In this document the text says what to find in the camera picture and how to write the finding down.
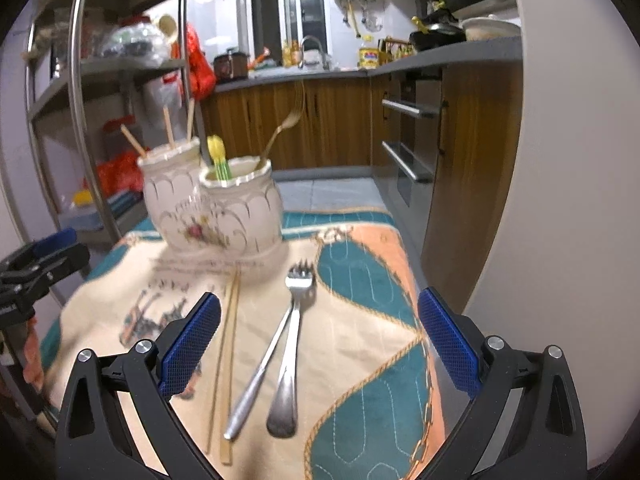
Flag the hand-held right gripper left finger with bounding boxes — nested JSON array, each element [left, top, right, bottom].
[[54, 291, 222, 480]]

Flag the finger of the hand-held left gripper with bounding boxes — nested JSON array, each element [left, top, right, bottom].
[[0, 227, 78, 273], [20, 243, 92, 296]]

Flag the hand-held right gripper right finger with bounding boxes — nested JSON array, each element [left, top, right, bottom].
[[417, 287, 588, 480]]

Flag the silver thin-handled utensil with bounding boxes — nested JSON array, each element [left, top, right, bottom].
[[223, 305, 293, 441]]

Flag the silver metal fork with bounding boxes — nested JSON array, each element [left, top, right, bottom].
[[266, 259, 318, 439]]

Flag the white floral ceramic utensil holder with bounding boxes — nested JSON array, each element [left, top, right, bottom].
[[137, 140, 285, 257]]

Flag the gold metal fork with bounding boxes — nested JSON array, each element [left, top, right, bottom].
[[254, 107, 304, 171]]

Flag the person's left hand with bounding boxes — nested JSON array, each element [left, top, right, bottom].
[[20, 317, 47, 392]]

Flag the orange plastic bag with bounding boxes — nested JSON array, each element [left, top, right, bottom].
[[95, 152, 146, 197]]

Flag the printed horse table mat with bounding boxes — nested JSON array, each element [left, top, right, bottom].
[[37, 207, 451, 480]]

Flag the red-lidded container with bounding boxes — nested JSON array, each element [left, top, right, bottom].
[[102, 116, 139, 161]]

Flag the steel shelf rack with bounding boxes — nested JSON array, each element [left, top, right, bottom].
[[20, 0, 207, 261]]

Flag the white plastic bag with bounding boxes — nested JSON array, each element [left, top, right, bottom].
[[142, 72, 184, 117]]

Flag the built-in steel oven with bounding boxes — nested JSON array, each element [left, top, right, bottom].
[[381, 67, 447, 209]]

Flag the clear plastic bag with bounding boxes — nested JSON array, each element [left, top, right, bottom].
[[97, 21, 174, 69]]

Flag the hanging red-orange plastic bag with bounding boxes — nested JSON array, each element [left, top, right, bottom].
[[184, 22, 217, 104]]

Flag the wooden base cabinets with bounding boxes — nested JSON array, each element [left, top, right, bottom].
[[202, 57, 524, 311]]

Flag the dark red cooker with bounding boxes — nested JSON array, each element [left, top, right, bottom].
[[213, 49, 250, 84]]

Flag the grey kitchen countertop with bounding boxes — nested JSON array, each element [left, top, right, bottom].
[[215, 36, 524, 94]]

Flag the yellow cooking oil bottle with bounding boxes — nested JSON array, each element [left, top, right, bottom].
[[357, 42, 381, 71]]

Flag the black wok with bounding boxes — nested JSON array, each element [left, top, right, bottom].
[[410, 22, 467, 51]]

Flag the chrome kitchen faucet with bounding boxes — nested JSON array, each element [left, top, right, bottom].
[[298, 35, 331, 70]]

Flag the white clay pot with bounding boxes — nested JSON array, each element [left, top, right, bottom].
[[461, 16, 522, 42]]

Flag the kitchen window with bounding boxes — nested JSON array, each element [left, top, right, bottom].
[[247, 0, 332, 64]]

